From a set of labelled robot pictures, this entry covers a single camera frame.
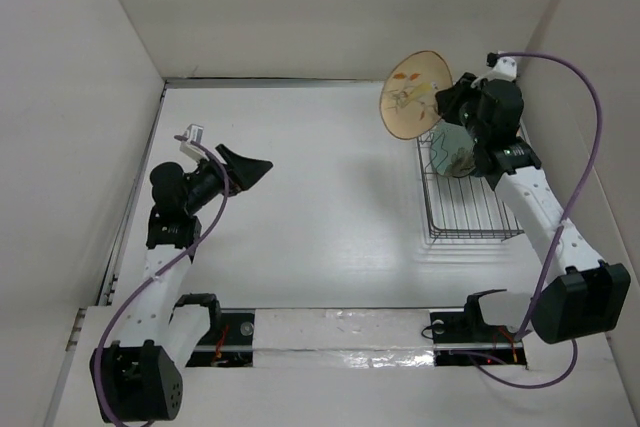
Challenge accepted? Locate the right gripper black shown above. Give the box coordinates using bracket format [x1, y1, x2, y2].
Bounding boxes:
[433, 72, 487, 145]

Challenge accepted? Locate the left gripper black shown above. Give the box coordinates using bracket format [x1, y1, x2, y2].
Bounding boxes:
[182, 145, 271, 215]

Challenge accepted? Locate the light blue flower plate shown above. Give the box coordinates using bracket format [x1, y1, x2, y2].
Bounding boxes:
[430, 122, 475, 178]

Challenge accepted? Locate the beige bird plate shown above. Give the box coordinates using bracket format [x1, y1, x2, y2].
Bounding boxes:
[379, 50, 453, 140]

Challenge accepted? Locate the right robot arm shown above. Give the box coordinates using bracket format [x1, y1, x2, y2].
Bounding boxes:
[436, 73, 631, 344]

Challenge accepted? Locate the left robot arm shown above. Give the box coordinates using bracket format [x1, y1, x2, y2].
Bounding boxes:
[90, 140, 273, 426]

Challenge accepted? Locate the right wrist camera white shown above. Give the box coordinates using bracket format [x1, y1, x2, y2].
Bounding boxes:
[485, 52, 518, 82]

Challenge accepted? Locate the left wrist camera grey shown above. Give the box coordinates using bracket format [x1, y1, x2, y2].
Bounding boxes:
[180, 124, 206, 160]

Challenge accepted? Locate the black wire dish rack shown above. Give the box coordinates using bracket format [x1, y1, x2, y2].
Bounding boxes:
[417, 129, 523, 241]

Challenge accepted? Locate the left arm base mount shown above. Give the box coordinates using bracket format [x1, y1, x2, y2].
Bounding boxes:
[186, 310, 255, 368]

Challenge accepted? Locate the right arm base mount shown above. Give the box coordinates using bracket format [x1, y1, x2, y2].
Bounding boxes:
[421, 289, 527, 367]

